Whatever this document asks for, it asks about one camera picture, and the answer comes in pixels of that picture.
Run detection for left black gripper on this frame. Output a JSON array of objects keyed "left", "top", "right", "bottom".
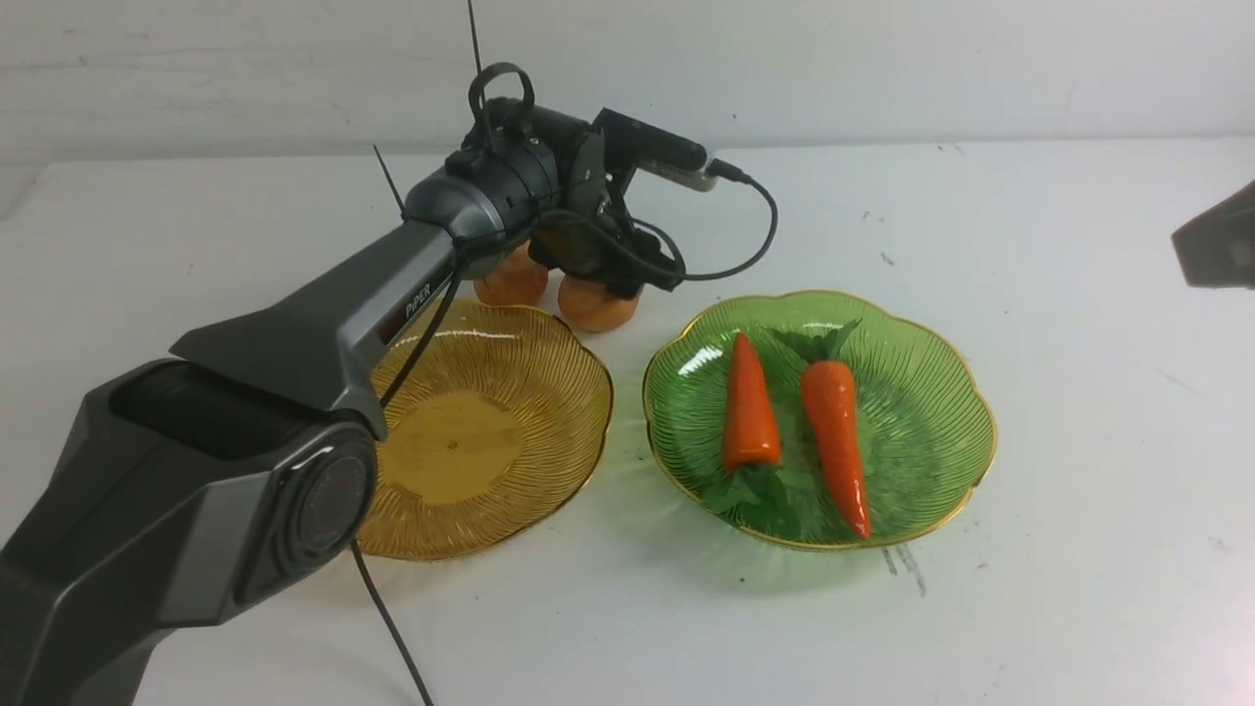
[{"left": 530, "top": 125, "right": 686, "bottom": 300}]

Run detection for brown toy potato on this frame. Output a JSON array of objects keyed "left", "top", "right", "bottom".
[
  {"left": 557, "top": 276, "right": 639, "bottom": 334},
  {"left": 474, "top": 241, "right": 550, "bottom": 307}
]

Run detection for orange toy carrot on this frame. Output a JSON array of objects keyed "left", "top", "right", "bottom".
[
  {"left": 772, "top": 319, "right": 873, "bottom": 540},
  {"left": 703, "top": 331, "right": 781, "bottom": 515}
]

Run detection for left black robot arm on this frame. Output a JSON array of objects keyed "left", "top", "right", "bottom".
[{"left": 3, "top": 97, "right": 709, "bottom": 705}]

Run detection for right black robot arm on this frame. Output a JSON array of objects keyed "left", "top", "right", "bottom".
[{"left": 1171, "top": 182, "right": 1255, "bottom": 290}]

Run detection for amber ribbed plastic plate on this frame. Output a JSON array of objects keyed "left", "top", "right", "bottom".
[{"left": 358, "top": 298, "right": 615, "bottom": 562}]

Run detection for green ribbed plastic plate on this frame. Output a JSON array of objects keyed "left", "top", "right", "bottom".
[{"left": 641, "top": 288, "right": 998, "bottom": 551}]

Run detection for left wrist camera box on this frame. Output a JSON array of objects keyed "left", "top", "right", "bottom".
[{"left": 592, "top": 108, "right": 719, "bottom": 192}]

